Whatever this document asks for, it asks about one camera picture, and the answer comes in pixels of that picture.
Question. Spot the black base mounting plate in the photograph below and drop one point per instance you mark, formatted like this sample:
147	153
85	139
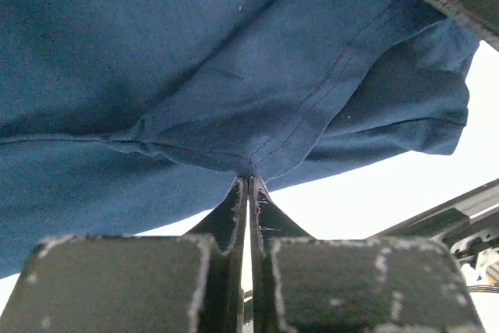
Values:
467	225

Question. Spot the navy blue t-shirt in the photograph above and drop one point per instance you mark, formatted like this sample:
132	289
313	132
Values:
119	116

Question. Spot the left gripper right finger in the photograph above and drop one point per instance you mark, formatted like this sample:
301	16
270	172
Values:
377	284

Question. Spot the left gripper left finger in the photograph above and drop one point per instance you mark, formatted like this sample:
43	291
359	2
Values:
187	283

